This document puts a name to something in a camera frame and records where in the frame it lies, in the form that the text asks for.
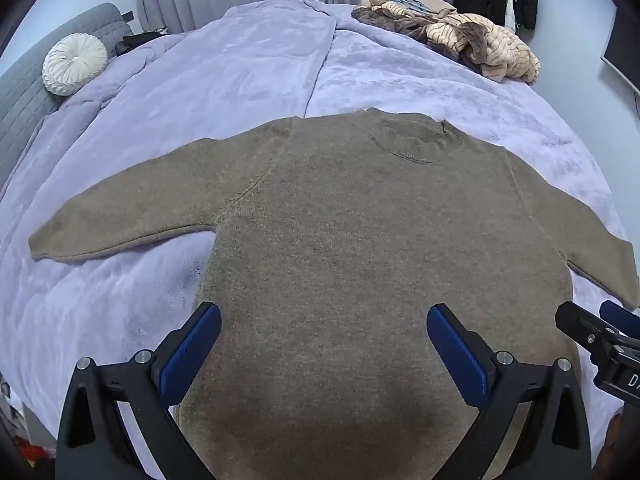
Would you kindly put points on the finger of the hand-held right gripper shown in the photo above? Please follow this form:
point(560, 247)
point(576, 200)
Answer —
point(575, 321)
point(620, 316)

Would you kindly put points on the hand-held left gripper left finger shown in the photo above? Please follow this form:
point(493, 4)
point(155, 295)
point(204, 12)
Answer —
point(192, 355)

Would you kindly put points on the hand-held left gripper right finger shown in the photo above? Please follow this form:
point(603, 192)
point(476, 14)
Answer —
point(457, 355)

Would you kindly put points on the olive brown knit sweater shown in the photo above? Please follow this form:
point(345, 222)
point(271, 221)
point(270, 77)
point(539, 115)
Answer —
point(350, 240)

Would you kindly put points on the black curved monitor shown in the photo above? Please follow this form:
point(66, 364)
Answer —
point(625, 55)

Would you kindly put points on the lavender fleece blanket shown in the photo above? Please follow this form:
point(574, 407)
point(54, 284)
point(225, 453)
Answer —
point(225, 75)

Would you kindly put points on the large striped beige garment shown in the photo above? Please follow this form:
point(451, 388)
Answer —
point(500, 45)

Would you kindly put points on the grey quilted headboard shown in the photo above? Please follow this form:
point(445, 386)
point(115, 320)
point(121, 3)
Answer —
point(25, 100)

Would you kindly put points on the round white pleated pillow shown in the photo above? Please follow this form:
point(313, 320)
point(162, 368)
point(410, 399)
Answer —
point(75, 64)

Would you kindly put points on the flat black device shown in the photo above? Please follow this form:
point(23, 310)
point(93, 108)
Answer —
point(137, 41)

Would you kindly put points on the brown furry garment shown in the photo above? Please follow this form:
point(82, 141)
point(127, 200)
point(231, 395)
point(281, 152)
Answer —
point(390, 22)

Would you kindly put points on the plain beige folded cloth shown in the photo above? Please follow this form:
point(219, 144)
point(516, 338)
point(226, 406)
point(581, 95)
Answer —
point(437, 4)

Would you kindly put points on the small striped beige garment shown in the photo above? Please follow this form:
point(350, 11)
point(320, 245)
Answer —
point(395, 7)

